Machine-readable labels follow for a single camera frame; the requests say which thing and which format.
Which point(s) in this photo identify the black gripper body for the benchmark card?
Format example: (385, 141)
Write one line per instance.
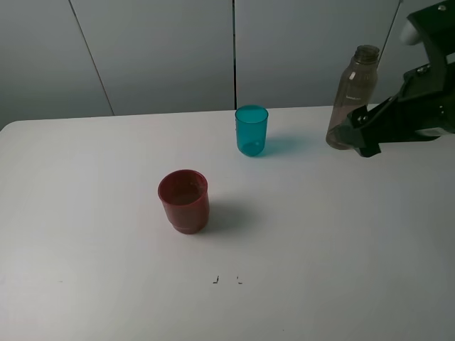
(422, 110)

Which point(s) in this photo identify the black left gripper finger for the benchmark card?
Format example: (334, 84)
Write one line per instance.
(353, 131)

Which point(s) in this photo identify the smoky transparent water bottle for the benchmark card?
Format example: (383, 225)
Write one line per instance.
(356, 86)

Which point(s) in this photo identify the teal transparent plastic cup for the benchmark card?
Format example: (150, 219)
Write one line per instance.
(251, 129)

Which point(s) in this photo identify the red plastic cup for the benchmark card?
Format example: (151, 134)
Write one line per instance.
(184, 196)

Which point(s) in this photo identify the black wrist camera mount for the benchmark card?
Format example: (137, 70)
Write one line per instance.
(432, 26)

